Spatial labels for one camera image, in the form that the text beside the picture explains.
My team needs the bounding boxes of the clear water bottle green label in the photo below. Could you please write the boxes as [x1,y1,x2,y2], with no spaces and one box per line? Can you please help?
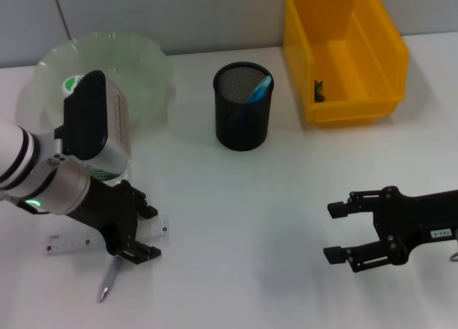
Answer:
[60,74,132,186]

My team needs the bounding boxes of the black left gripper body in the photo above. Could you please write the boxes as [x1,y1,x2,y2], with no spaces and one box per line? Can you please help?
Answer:
[66,178,140,257]

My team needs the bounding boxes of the blue capped scissors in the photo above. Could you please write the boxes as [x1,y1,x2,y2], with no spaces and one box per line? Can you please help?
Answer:
[228,74,274,126]

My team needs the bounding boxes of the black mesh pen holder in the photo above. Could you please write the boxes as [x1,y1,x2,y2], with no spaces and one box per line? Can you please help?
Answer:
[213,62,276,152]

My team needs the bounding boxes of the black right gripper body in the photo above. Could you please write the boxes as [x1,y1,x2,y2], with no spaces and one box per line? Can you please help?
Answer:
[372,185,458,265]

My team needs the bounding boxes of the yellow plastic bin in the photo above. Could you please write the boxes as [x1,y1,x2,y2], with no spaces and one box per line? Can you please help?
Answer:
[282,0,410,124]

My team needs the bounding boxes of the translucent green fruit plate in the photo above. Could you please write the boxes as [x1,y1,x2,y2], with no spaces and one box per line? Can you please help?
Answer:
[30,31,175,129]

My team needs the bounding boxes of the green plastic wrapper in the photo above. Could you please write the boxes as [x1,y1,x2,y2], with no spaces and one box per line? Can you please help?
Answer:
[313,79,327,103]

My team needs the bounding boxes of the grey silver ballpoint pen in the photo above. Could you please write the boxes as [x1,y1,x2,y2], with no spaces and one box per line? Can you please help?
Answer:
[98,255,123,303]

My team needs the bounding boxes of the clear plastic ruler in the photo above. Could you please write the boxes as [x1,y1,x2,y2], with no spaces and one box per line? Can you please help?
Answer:
[45,216,170,255]

